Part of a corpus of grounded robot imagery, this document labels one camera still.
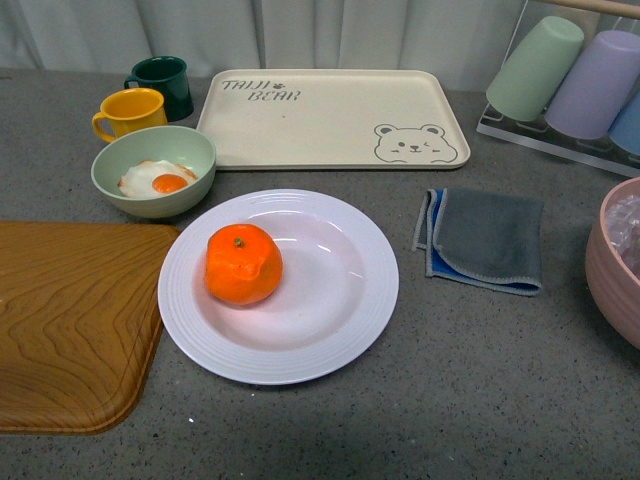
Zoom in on white round ridged plate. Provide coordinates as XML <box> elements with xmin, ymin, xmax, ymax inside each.
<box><xmin>158</xmin><ymin>189</ymin><xmax>399</xmax><ymax>385</ymax></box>

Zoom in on orange mandarin fruit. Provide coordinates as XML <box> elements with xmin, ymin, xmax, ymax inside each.
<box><xmin>204</xmin><ymin>224</ymin><xmax>283</xmax><ymax>305</ymax></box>

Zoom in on beige bear print tray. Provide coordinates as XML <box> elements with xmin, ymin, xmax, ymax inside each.
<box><xmin>197</xmin><ymin>69</ymin><xmax>471</xmax><ymax>170</ymax></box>

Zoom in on grey blue folded cloth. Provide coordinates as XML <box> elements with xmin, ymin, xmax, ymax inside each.
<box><xmin>412</xmin><ymin>188</ymin><xmax>544</xmax><ymax>297</ymax></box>

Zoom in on light green bowl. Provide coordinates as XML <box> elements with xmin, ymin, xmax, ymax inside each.
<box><xmin>91</xmin><ymin>126</ymin><xmax>216</xmax><ymax>219</ymax></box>

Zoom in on toy fried egg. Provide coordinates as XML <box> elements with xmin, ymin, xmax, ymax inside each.
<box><xmin>118</xmin><ymin>160</ymin><xmax>198</xmax><ymax>198</ymax></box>

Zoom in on dark green mug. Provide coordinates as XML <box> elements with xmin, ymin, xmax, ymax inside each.
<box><xmin>123</xmin><ymin>56</ymin><xmax>194</xmax><ymax>122</ymax></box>

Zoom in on yellow mug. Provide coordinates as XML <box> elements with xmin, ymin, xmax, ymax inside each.
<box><xmin>92</xmin><ymin>87</ymin><xmax>168</xmax><ymax>143</ymax></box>

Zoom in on wooden cutting board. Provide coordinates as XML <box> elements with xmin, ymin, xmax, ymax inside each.
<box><xmin>1</xmin><ymin>221</ymin><xmax>178</xmax><ymax>434</ymax></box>

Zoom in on light green plastic cup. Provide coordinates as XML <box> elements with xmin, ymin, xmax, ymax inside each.
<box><xmin>486</xmin><ymin>16</ymin><xmax>584</xmax><ymax>122</ymax></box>

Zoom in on clear acrylic cup rack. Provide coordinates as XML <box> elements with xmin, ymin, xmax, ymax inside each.
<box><xmin>477</xmin><ymin>1</ymin><xmax>639</xmax><ymax>177</ymax></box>

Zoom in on lavender plastic cup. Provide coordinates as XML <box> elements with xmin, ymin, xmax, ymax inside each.
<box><xmin>545</xmin><ymin>30</ymin><xmax>639</xmax><ymax>140</ymax></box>

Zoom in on pink ridged bowl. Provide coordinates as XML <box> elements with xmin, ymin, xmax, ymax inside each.
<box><xmin>585</xmin><ymin>177</ymin><xmax>639</xmax><ymax>348</ymax></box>

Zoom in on clear wrapped candies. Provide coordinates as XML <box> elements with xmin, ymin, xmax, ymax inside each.
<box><xmin>605</xmin><ymin>195</ymin><xmax>640</xmax><ymax>277</ymax></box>

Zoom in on blue plastic cup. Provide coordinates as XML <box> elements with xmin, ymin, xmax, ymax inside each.
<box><xmin>609</xmin><ymin>91</ymin><xmax>640</xmax><ymax>156</ymax></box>

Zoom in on wooden rack rod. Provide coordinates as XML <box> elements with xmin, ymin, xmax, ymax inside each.
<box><xmin>540</xmin><ymin>0</ymin><xmax>640</xmax><ymax>20</ymax></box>

